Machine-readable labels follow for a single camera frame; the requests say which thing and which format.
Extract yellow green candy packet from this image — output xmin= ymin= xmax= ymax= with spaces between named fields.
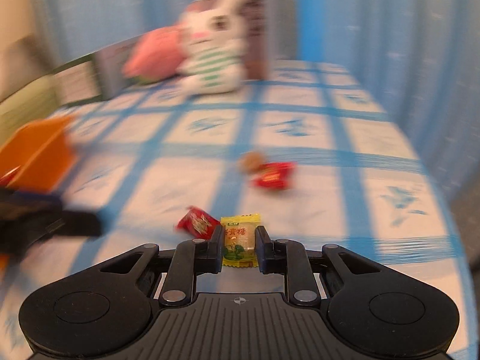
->
xmin=220 ymin=214 xmax=261 ymax=268

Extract red foil candy packet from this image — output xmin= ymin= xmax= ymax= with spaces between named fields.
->
xmin=252 ymin=162 xmax=296 ymax=191

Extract brown round candy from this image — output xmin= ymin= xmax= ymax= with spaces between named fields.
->
xmin=238 ymin=151 xmax=266 ymax=174

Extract red white striped candy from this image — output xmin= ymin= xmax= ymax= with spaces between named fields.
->
xmin=176 ymin=205 xmax=221 ymax=240

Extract orange plastic tray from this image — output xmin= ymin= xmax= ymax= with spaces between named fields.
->
xmin=1 ymin=115 xmax=76 ymax=193

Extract blue white checked tablecloth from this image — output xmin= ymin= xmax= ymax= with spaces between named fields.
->
xmin=1 ymin=61 xmax=479 ymax=359

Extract light green sofa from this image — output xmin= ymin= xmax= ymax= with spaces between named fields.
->
xmin=0 ymin=75 xmax=60 ymax=145

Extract green white carton box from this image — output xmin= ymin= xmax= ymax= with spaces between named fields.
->
xmin=53 ymin=36 xmax=140 ymax=107

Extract pink peach plush toy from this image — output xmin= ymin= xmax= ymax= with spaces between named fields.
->
xmin=122 ymin=25 xmax=185 ymax=84

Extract white rabbit plush toy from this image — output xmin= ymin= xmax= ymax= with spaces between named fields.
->
xmin=177 ymin=0 xmax=247 ymax=96

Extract white brown paper box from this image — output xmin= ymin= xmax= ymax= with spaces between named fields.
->
xmin=185 ymin=0 xmax=278 ymax=80

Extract blue star curtain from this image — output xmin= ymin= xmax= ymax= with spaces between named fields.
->
xmin=32 ymin=0 xmax=479 ymax=199

